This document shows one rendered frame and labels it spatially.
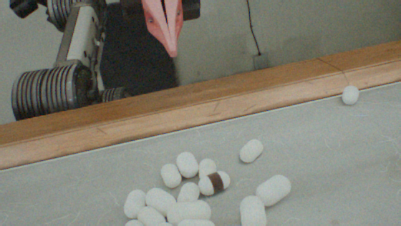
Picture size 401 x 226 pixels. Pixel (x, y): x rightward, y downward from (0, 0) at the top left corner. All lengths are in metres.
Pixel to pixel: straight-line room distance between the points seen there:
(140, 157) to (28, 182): 0.13
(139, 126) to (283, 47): 2.10
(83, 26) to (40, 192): 0.48
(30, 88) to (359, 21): 2.26
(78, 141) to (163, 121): 0.11
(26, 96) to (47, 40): 1.73
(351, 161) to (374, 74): 0.22
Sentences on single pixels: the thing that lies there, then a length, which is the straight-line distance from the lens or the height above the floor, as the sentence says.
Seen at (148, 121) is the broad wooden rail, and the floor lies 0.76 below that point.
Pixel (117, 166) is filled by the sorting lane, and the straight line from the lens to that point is 0.48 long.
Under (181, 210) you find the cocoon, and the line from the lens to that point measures 0.35.
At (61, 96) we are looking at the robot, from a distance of 0.76.
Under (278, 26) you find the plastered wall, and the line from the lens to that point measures 2.54.
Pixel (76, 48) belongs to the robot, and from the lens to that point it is 0.84.
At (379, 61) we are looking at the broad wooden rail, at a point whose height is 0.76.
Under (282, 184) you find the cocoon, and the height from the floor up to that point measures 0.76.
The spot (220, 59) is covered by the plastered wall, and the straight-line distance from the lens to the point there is 2.50.
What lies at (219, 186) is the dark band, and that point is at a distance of 0.39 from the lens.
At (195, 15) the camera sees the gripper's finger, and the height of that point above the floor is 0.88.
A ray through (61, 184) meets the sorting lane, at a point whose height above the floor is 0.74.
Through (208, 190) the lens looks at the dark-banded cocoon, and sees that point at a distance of 0.38.
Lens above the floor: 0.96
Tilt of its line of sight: 22 degrees down
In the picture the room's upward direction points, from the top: 10 degrees counter-clockwise
